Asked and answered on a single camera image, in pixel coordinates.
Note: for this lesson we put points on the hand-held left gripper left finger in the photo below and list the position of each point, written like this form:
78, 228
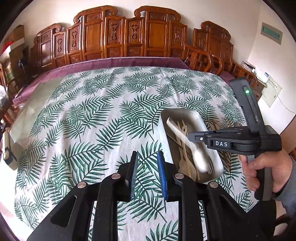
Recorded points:
134, 176

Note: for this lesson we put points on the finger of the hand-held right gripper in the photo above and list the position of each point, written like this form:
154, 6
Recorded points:
229, 131
197, 136

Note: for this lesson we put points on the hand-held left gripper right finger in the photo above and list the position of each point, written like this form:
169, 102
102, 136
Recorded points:
161, 176

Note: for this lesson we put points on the rectangular metal tray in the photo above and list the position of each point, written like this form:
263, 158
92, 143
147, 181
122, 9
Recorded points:
192, 118

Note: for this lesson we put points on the white plastic fork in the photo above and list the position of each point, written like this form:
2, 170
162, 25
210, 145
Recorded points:
198, 157

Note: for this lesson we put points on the person's right forearm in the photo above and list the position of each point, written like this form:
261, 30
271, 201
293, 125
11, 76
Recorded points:
289, 187

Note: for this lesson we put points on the person's right hand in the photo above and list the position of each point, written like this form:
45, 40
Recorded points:
279, 169

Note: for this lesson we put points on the wooden utensil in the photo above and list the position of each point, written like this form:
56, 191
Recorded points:
215, 125
229, 122

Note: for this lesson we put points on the wooden side table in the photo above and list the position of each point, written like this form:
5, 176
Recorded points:
260, 87

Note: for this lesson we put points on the small purple seat cushion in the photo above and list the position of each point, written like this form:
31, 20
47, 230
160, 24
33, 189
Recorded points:
227, 75

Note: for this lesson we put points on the leaf-print tablecloth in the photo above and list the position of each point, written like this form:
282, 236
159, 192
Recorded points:
92, 115

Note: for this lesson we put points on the carved wooden armchair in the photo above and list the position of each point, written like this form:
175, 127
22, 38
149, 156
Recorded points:
215, 44

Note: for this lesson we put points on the carved wooden sofa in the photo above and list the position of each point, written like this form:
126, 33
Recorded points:
157, 34

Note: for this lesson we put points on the small beige box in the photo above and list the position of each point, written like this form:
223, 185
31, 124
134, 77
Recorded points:
9, 150

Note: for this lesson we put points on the clear plastic bag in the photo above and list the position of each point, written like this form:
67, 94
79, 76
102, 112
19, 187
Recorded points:
3, 97

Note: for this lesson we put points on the dark wooden cabinet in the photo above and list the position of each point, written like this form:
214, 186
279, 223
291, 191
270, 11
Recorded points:
18, 62

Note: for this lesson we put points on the white wall cabinet door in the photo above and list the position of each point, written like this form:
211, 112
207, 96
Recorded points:
272, 92

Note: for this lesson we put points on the grey wall panel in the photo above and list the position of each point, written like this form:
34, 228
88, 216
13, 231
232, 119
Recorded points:
271, 32

